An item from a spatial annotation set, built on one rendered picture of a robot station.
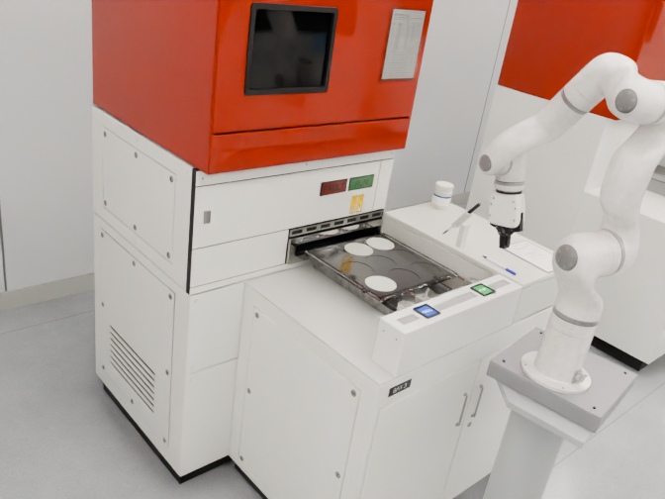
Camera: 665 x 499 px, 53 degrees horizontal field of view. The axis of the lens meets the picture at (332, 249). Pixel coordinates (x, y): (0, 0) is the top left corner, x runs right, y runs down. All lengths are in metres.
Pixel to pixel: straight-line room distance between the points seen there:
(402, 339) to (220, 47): 0.88
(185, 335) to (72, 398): 0.95
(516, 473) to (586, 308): 0.55
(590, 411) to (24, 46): 2.59
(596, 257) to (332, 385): 0.80
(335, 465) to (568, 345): 0.76
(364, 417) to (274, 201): 0.72
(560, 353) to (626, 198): 0.44
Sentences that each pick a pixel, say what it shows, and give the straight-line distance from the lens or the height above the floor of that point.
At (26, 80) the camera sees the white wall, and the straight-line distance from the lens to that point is 3.24.
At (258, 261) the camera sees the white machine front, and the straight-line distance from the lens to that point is 2.16.
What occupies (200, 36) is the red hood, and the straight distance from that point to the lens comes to 1.82.
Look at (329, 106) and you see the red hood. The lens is 2.05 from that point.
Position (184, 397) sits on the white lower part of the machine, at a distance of 2.28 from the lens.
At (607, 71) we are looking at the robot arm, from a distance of 1.75.
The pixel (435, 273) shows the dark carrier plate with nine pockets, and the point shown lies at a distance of 2.23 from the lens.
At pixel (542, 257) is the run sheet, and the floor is 0.97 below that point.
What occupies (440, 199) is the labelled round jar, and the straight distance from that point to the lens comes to 2.59.
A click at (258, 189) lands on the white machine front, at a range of 2.04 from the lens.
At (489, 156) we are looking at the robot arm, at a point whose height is 1.38.
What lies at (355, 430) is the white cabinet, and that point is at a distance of 1.92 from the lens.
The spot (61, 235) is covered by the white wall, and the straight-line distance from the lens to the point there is 3.54.
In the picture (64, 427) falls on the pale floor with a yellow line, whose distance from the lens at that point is 2.86.
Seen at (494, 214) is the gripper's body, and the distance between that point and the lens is 2.01.
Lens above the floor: 1.86
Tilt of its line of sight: 25 degrees down
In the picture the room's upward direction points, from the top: 9 degrees clockwise
